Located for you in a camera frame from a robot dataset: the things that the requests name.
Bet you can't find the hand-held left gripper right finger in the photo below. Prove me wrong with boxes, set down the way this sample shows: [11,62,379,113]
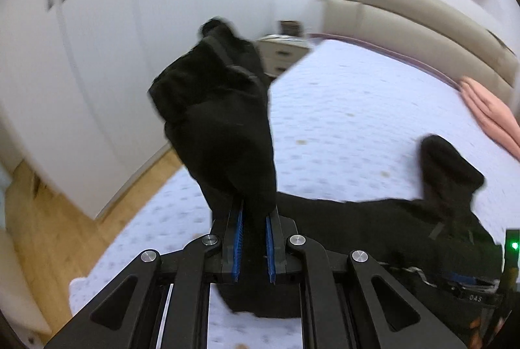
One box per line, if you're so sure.
[266,208,469,349]

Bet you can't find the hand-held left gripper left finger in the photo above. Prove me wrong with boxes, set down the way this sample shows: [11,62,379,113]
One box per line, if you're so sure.
[44,200,245,349]

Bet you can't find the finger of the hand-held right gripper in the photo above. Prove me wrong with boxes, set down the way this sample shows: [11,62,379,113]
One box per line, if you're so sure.
[446,271,503,298]

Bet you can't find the black garment with white print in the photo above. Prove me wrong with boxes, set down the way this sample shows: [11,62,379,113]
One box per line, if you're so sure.
[148,18,504,319]

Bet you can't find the white bed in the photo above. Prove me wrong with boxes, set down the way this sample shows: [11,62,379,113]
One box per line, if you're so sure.
[69,38,520,349]

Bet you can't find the pink blanket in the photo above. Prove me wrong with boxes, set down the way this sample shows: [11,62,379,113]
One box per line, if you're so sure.
[459,76,520,161]

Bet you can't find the white nightstand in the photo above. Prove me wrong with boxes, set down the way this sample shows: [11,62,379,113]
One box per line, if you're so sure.
[256,34,313,79]

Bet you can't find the dark box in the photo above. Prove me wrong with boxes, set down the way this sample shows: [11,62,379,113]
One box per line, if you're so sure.
[278,20,303,37]

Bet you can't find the white wardrobe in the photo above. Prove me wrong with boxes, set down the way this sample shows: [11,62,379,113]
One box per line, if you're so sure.
[0,0,326,220]

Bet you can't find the beige padded headboard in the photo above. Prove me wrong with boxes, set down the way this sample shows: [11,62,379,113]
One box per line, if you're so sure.
[323,0,520,106]

